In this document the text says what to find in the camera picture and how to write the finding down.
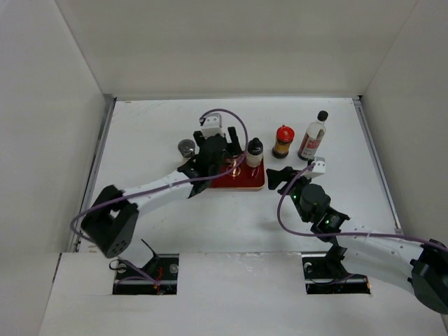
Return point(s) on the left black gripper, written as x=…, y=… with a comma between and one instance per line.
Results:
x=234, y=148

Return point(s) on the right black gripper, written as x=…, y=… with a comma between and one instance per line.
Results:
x=276, y=177

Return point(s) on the white-lid seasoning jar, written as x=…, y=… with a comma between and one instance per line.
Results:
x=232, y=164

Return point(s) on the black-cap white salt bottle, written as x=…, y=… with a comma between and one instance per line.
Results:
x=254, y=153

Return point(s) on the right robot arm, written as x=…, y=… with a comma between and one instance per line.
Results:
x=415, y=265

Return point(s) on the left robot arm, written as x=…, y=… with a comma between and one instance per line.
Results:
x=112, y=222

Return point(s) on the red lacquer tray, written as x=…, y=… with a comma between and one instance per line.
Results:
x=249, y=178

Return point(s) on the red-cap dark sauce bottle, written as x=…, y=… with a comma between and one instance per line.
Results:
x=284, y=138

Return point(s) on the tall vinegar bottle black cap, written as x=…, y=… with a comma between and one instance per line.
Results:
x=313, y=137

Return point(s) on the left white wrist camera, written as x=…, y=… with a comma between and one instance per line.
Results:
x=211, y=125

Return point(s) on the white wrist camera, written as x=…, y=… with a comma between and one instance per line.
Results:
x=319, y=167
x=211, y=125

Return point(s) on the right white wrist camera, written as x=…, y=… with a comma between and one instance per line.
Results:
x=319, y=167

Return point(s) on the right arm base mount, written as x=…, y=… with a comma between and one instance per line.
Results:
x=325, y=275

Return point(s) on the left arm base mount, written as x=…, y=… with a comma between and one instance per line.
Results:
x=159, y=276

